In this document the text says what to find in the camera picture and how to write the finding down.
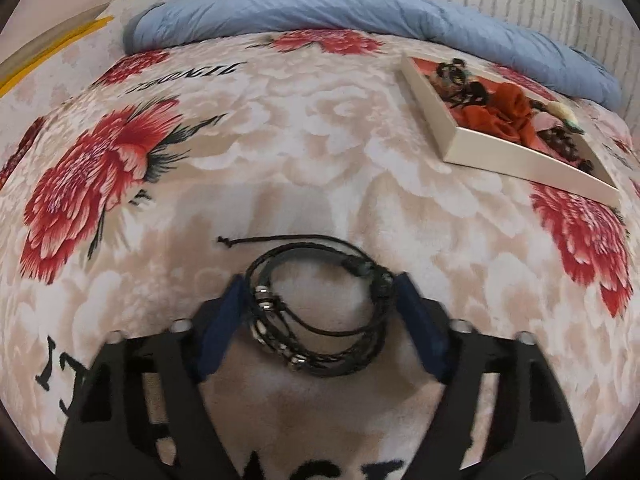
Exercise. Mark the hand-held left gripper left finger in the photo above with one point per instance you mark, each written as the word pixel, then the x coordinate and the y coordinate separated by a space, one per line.
pixel 225 325

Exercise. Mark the floral plush blanket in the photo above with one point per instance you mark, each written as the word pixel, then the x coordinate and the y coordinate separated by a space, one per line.
pixel 300 160

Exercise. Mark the brick-pattern jewelry tray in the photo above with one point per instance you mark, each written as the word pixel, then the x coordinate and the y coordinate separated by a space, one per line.
pixel 500 152

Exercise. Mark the black flower hair clip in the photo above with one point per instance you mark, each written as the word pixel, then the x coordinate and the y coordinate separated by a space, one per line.
pixel 472 96

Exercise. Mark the pink plush hair accessory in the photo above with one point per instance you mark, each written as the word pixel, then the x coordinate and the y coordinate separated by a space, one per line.
pixel 542 122

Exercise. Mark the orange scrunchie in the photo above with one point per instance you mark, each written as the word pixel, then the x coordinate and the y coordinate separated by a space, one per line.
pixel 505 110

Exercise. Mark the blue quilt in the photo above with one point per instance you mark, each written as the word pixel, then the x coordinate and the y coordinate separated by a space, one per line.
pixel 350 10

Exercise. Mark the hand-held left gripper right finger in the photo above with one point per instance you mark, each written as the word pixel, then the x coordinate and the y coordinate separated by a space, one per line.
pixel 425 330

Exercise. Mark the beige and teal plush ornament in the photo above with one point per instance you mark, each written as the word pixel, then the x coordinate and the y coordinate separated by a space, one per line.
pixel 562 112

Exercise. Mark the black scrunchie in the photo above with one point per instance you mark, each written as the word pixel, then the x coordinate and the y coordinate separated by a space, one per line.
pixel 450 75

